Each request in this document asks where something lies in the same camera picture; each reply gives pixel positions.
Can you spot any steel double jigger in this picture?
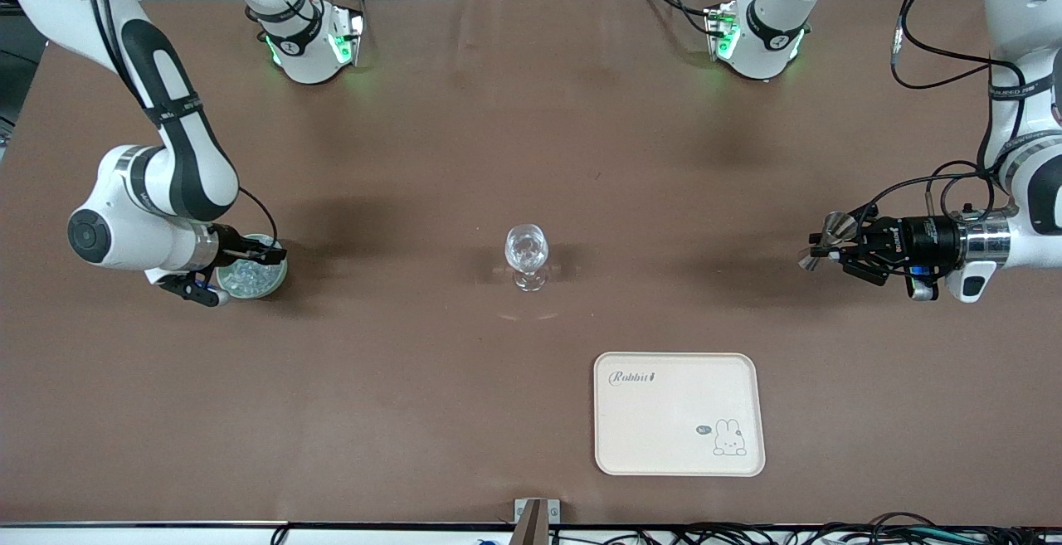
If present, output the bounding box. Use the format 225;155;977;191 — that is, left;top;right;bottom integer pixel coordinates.
798;212;860;272

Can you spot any pile of clear ice cubes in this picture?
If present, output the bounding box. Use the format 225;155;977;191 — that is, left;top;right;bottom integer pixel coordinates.
222;238;283;297

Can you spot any clear stemmed wine glass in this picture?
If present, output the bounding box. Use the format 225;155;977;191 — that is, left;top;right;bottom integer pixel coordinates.
504;224;550;293

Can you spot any green ceramic bowl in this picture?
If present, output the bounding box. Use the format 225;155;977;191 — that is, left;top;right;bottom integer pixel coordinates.
217;234;290;300

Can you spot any brown table cloth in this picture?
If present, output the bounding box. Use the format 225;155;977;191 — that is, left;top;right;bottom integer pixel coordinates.
0;0;1062;527

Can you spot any green lit base connector box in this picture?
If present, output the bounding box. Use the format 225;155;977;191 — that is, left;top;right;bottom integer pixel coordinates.
704;2;741;62
328;6;368;66

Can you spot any cream rabbit print tray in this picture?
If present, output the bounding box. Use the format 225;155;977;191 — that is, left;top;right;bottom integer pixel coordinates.
593;352;766;478

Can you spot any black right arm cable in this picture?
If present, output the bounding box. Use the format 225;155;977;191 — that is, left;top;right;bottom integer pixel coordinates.
83;0;280;255

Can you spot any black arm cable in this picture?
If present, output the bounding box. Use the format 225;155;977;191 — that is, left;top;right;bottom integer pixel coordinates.
863;0;1030;226
83;0;280;255

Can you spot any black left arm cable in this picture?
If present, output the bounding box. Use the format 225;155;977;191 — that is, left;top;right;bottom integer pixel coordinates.
863;0;1030;226

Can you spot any black base power cable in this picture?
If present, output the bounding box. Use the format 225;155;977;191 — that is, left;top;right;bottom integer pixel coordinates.
636;0;716;36

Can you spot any small metal edge bracket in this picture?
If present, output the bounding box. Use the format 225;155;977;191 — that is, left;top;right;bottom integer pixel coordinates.
514;498;562;527

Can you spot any brown camera pole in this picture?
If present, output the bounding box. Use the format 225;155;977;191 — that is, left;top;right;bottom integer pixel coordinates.
511;500;548;545

